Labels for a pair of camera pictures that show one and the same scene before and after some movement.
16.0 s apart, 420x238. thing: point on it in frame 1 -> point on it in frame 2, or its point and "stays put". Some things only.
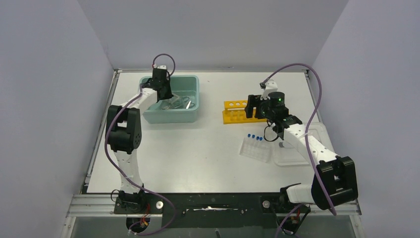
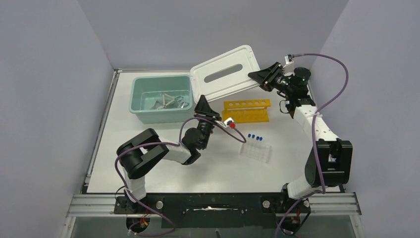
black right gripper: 255,101 -> 267,77
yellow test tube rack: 234,112 stays put
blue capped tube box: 254,147 stays put
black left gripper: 169,94 -> 202,110
